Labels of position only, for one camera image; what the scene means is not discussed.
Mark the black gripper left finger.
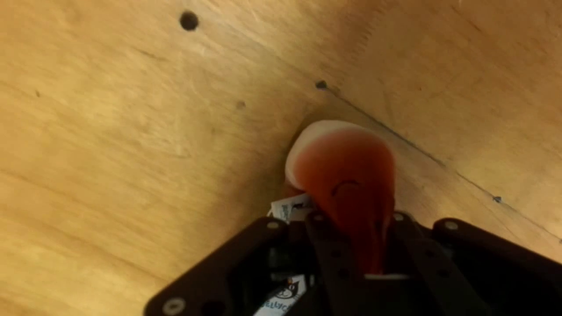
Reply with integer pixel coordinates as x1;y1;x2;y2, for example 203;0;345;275
305;212;349;275

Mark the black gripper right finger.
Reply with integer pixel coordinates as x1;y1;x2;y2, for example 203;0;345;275
386;210;412;272

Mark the red cloth ball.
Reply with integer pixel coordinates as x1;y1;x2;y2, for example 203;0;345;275
284;119;395;274

